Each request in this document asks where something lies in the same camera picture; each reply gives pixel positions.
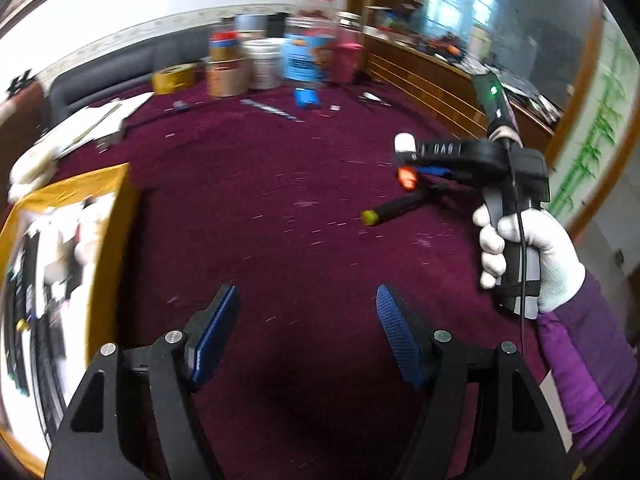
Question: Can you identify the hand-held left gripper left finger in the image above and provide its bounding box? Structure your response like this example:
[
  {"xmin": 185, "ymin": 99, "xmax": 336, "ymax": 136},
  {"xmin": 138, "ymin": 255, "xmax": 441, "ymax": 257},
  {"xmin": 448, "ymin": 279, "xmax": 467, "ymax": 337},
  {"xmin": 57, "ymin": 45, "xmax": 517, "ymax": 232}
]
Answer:
[{"xmin": 45, "ymin": 282, "xmax": 241, "ymax": 480}]

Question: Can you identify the person's right hand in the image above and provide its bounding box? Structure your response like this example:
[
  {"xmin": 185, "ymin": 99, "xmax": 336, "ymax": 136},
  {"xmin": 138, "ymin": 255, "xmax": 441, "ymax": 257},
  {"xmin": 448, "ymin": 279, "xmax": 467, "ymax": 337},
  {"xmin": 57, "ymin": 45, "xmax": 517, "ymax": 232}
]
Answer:
[{"xmin": 472, "ymin": 204, "xmax": 586, "ymax": 314}]

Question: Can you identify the clear jar blue label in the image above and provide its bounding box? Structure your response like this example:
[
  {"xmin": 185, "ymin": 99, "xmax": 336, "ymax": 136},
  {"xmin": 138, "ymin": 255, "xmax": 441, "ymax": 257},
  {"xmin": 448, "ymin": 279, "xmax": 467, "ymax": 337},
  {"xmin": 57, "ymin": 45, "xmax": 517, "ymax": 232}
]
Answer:
[{"xmin": 282, "ymin": 16, "xmax": 335, "ymax": 84}]

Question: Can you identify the gold tape roll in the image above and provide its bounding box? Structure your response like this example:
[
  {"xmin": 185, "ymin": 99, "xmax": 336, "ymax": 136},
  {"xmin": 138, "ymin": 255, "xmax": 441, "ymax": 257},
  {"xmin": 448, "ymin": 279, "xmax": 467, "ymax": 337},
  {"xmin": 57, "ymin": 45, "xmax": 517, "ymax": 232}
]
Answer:
[{"xmin": 152, "ymin": 64, "xmax": 197, "ymax": 95}]

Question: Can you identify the stack of coloured tape rolls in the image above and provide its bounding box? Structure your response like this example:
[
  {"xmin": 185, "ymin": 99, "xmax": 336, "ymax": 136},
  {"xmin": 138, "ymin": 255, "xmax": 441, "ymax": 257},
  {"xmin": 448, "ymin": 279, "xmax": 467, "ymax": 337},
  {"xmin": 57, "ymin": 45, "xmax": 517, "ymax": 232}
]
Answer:
[{"xmin": 209, "ymin": 31, "xmax": 240, "ymax": 62}]

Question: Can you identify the clear jar red lid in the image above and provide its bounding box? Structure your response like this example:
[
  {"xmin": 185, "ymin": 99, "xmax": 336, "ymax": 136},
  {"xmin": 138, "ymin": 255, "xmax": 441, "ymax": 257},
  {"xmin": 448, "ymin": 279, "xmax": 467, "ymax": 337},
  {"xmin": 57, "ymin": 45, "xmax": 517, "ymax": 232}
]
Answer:
[{"xmin": 292, "ymin": 0, "xmax": 335, "ymax": 22}]

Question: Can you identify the person's right forearm purple sleeve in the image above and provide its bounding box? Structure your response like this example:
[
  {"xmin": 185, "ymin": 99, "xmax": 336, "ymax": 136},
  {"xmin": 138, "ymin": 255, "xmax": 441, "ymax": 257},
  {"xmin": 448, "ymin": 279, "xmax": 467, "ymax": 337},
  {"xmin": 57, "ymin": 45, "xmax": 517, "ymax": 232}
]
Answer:
[{"xmin": 536, "ymin": 270, "xmax": 640, "ymax": 457}]

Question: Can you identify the purple velvet tablecloth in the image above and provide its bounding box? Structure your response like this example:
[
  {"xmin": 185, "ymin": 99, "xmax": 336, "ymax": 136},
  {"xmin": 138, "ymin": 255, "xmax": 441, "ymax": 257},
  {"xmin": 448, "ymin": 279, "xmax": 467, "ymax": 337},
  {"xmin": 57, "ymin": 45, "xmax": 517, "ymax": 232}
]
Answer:
[{"xmin": 30, "ymin": 77, "xmax": 566, "ymax": 480}]

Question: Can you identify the wooden counter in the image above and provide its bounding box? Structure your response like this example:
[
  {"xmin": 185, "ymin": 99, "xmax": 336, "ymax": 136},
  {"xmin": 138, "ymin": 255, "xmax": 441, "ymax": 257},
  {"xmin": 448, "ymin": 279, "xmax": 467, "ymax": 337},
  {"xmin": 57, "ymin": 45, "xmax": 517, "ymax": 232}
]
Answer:
[{"xmin": 362, "ymin": 35, "xmax": 557, "ymax": 151}]

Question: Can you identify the black sofa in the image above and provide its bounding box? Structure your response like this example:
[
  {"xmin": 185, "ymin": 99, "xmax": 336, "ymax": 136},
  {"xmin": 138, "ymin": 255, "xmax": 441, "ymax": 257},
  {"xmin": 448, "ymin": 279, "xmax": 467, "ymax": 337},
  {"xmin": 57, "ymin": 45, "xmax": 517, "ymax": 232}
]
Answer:
[{"xmin": 47, "ymin": 30, "xmax": 212, "ymax": 112}]

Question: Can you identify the pile of black pens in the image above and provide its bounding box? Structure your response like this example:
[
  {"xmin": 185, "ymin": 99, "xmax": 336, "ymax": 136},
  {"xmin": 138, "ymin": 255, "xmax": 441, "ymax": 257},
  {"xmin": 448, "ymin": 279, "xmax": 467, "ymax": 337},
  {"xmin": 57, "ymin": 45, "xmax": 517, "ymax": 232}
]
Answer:
[{"xmin": 2, "ymin": 230, "xmax": 70, "ymax": 411}]

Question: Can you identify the white glue bottle orange tip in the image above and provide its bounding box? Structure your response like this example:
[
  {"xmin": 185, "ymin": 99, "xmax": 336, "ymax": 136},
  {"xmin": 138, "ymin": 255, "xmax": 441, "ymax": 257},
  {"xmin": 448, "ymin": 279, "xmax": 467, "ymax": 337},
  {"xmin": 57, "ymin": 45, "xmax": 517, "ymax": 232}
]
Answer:
[{"xmin": 393, "ymin": 132, "xmax": 420, "ymax": 192}]

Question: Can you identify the pink yarn-wrapped jar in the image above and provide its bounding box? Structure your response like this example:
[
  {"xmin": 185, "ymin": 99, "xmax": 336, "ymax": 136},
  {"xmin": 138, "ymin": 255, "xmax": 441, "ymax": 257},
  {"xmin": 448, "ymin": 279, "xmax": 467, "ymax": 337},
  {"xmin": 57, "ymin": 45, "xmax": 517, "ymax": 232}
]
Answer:
[{"xmin": 334, "ymin": 12, "xmax": 365, "ymax": 85}]

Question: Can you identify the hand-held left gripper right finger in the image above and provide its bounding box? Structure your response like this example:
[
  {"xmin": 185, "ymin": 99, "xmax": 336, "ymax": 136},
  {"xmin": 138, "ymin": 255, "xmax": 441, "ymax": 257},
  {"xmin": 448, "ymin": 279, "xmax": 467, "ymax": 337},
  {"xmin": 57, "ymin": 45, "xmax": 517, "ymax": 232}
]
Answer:
[{"xmin": 375, "ymin": 284, "xmax": 572, "ymax": 480}]

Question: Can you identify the gold cardboard box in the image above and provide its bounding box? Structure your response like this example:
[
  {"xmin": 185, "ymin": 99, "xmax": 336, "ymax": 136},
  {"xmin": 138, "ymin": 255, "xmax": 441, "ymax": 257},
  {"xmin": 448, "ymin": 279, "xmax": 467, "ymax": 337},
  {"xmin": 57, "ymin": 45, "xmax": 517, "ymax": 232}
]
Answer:
[{"xmin": 0, "ymin": 162, "xmax": 139, "ymax": 477}]

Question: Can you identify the white plastic tub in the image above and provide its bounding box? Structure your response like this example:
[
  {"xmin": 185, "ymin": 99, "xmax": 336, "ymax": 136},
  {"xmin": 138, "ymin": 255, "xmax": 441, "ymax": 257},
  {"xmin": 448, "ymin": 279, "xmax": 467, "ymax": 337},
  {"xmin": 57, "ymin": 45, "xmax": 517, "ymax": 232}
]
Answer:
[{"xmin": 243, "ymin": 39, "xmax": 284, "ymax": 91}]

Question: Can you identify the grey steel pot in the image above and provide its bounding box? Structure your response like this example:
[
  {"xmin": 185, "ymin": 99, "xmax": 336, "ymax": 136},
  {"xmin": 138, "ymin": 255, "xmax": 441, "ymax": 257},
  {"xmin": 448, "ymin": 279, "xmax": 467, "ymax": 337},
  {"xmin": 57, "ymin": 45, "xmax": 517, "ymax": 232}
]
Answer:
[{"xmin": 235, "ymin": 12, "xmax": 271, "ymax": 41}]

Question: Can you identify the blue battery pack red wire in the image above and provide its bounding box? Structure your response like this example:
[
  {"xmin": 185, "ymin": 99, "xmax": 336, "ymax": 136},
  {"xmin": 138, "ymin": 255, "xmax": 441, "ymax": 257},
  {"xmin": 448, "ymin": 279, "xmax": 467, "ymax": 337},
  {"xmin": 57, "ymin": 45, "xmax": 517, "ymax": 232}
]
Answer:
[{"xmin": 294, "ymin": 88, "xmax": 342, "ymax": 112}]

